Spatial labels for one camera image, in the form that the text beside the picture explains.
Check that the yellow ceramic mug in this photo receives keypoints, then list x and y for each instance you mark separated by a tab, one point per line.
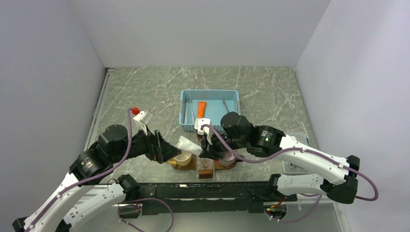
181	160

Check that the orange toothpaste tube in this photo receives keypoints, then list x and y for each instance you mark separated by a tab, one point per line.
201	107

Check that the clear plastic container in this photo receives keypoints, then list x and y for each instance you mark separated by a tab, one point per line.
291	168

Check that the light blue plastic basket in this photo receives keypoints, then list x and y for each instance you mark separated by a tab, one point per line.
215	110

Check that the aluminium frame rail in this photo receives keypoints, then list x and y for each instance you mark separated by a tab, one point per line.
98	110

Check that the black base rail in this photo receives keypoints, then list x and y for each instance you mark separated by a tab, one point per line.
195	197

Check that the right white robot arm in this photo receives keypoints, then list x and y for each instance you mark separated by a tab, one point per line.
329	175

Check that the clear holder with brown ends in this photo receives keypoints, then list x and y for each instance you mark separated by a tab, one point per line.
204	166

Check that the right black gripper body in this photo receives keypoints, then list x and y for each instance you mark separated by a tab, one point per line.
217	148

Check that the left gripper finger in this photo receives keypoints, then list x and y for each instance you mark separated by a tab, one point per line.
162	158
162	147

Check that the brown oval wooden tray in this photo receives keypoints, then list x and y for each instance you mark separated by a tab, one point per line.
192	165

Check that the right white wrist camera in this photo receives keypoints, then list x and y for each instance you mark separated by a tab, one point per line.
202	127

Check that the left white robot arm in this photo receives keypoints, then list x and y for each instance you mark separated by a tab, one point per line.
115	145

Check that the mauve ceramic cup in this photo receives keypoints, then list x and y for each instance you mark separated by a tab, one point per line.
227	159

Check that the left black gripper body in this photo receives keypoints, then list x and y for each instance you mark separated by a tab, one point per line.
142	144

